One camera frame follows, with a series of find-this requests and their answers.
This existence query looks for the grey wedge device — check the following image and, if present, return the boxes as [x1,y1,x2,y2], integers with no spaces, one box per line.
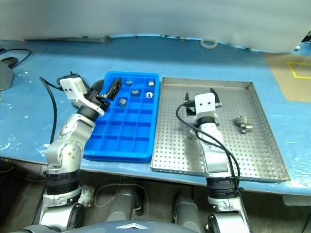
[0,62,15,92]

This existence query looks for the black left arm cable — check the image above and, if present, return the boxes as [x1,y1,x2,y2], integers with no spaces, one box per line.
[38,76,63,146]

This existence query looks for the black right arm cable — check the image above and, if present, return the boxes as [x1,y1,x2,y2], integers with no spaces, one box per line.
[175,101,242,187]

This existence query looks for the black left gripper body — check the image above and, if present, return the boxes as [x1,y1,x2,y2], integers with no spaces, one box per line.
[85,88,110,109]

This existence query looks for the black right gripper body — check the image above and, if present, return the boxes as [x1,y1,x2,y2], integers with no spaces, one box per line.
[185,101,196,117]

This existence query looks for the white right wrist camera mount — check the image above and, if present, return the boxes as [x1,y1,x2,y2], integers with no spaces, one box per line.
[194,93,218,119]

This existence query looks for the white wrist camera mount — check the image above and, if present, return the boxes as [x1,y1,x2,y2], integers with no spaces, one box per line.
[59,77,105,117]
[194,93,218,119]

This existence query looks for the white crumpled cloth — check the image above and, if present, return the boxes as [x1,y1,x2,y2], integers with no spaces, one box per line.
[78,184,95,207]

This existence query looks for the thin black mouse cable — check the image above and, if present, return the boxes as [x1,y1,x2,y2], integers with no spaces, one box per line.
[0,48,32,70]

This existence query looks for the black computer mouse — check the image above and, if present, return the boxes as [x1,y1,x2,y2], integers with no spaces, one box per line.
[0,56,17,67]

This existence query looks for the thin grey wire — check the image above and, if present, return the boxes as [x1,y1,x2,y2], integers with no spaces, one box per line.
[94,183,146,208]

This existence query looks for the perforated metal tray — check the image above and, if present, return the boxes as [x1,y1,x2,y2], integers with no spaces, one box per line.
[150,76,291,183]

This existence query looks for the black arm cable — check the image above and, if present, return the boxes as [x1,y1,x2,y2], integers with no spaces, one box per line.
[175,101,242,187]
[38,76,63,146]

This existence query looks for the blue compartment tray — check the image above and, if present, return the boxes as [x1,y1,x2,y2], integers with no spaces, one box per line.
[83,71,160,164]

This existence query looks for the dark grey rounded robot leg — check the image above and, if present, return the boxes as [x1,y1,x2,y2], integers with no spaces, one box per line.
[106,186,144,224]
[172,193,203,233]

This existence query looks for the grey robot torso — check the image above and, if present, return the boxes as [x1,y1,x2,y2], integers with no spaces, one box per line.
[19,219,209,233]

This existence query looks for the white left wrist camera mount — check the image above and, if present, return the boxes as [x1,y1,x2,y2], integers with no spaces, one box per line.
[59,77,105,117]

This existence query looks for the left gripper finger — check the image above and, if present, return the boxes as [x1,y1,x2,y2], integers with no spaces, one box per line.
[106,77,122,100]
[91,79,105,91]

